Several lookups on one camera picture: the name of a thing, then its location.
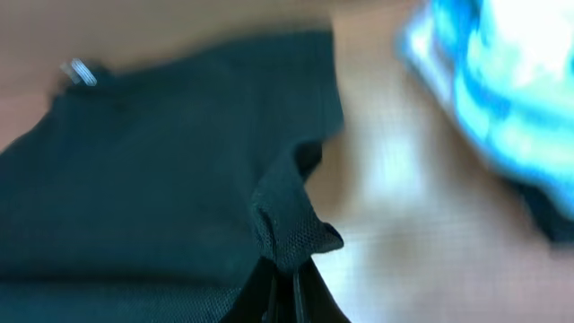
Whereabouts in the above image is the black t-shirt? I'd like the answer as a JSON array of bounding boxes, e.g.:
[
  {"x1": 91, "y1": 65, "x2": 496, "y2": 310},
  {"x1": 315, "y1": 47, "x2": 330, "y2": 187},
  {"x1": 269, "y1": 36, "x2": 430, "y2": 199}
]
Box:
[{"x1": 1, "y1": 31, "x2": 344, "y2": 323}]

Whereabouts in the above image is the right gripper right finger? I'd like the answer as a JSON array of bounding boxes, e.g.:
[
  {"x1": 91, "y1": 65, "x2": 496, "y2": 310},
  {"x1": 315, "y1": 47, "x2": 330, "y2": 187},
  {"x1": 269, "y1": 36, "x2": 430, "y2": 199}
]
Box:
[{"x1": 292, "y1": 259, "x2": 351, "y2": 323}]

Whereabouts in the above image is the light blue printed t-shirt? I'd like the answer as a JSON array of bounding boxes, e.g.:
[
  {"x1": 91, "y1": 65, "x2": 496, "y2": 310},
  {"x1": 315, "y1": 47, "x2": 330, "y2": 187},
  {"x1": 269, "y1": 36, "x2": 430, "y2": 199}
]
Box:
[{"x1": 399, "y1": 0, "x2": 573, "y2": 217}]

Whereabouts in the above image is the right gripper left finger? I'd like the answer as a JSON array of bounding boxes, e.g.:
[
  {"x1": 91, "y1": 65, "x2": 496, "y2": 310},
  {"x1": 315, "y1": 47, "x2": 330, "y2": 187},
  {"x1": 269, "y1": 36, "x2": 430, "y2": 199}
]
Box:
[{"x1": 220, "y1": 258, "x2": 276, "y2": 323}]

